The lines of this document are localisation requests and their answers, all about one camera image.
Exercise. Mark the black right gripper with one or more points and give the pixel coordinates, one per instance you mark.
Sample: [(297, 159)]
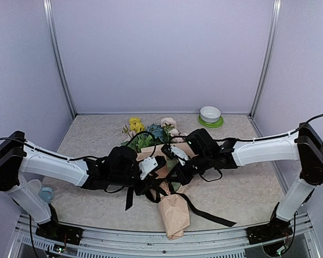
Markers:
[(183, 177)]

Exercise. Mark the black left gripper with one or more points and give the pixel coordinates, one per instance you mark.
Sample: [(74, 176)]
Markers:
[(140, 190)]

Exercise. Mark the pink rose stem bunch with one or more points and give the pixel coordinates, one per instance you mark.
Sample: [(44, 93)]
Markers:
[(176, 136)]

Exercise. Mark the black printed ribbon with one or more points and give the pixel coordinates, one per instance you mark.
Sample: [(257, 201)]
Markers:
[(159, 191)]

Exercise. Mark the yellow fake flower stem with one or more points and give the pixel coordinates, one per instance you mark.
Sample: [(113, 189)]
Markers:
[(137, 136)]

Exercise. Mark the blue fake flower stem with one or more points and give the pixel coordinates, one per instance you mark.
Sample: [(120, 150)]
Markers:
[(157, 131)]

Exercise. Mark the green pink wrapping paper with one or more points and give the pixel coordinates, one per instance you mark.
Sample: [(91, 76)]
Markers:
[(173, 210)]

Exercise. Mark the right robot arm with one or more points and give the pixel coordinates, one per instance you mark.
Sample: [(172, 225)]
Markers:
[(297, 154)]

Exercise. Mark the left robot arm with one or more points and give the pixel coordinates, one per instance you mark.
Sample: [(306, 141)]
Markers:
[(23, 165)]

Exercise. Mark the green plate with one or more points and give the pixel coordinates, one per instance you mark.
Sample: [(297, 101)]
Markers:
[(216, 124)]

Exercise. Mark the white ceramic bowl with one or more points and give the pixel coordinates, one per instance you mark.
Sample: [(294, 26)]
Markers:
[(210, 114)]

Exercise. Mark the white paper cup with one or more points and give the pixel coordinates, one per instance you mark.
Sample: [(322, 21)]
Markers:
[(36, 185)]

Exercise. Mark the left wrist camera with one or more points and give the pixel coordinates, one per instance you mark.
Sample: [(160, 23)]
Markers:
[(150, 165)]

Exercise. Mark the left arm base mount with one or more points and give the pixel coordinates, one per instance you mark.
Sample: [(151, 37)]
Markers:
[(61, 233)]

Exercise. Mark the aluminium frame post right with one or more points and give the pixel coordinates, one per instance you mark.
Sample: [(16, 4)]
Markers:
[(267, 58)]

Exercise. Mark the aluminium frame post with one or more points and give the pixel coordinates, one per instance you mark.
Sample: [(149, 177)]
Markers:
[(57, 56), (267, 58)]

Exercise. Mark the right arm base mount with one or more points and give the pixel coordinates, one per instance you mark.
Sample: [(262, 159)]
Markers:
[(267, 232)]

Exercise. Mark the aluminium front rail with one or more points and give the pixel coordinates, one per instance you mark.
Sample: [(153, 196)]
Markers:
[(100, 242)]

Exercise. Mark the aluminium frame post left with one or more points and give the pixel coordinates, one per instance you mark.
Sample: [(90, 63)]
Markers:
[(57, 56)]

